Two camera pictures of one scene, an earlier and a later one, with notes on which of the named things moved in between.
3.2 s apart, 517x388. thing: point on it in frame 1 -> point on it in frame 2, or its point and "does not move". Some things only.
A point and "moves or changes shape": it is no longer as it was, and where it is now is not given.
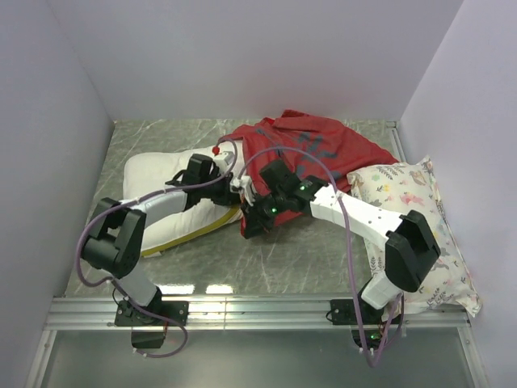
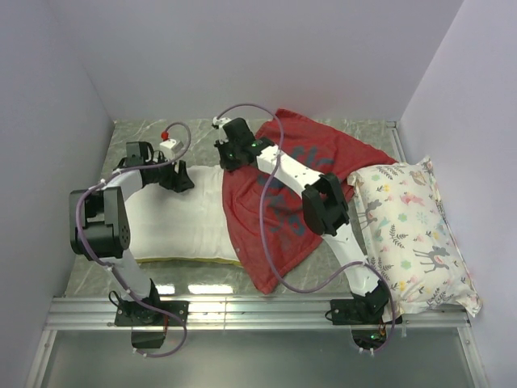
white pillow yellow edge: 168,226 moves or changes shape
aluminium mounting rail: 244,314 does not move
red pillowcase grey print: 308,146 moves or changes shape
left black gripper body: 219,191 -> 155,178
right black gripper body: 273,204 -> 228,155
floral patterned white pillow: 401,188 does not move
